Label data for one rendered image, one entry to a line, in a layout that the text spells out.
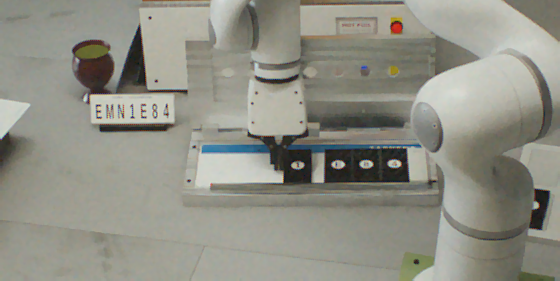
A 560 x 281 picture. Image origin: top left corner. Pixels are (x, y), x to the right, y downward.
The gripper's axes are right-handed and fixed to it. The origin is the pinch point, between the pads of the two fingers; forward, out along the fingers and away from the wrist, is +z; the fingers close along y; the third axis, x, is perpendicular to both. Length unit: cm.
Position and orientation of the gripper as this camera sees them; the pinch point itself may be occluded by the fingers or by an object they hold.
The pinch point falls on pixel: (278, 157)
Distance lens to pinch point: 222.6
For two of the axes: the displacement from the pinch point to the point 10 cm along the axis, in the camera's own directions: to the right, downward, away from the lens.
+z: 0.3, 9.2, 3.9
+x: 0.7, -3.9, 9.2
